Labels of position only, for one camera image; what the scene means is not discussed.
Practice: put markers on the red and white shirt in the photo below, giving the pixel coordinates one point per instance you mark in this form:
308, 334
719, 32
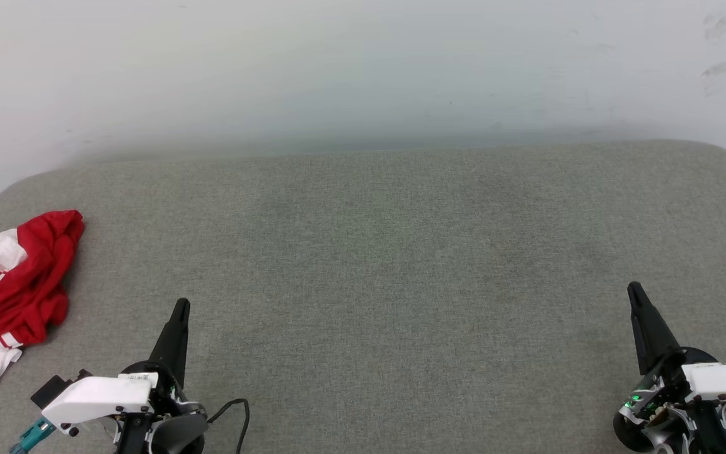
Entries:
16, 296

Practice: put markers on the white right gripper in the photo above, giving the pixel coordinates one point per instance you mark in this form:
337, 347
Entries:
716, 384

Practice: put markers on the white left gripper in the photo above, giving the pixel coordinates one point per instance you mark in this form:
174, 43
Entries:
101, 397

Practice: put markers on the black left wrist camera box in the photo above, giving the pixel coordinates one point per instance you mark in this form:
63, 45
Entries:
54, 389

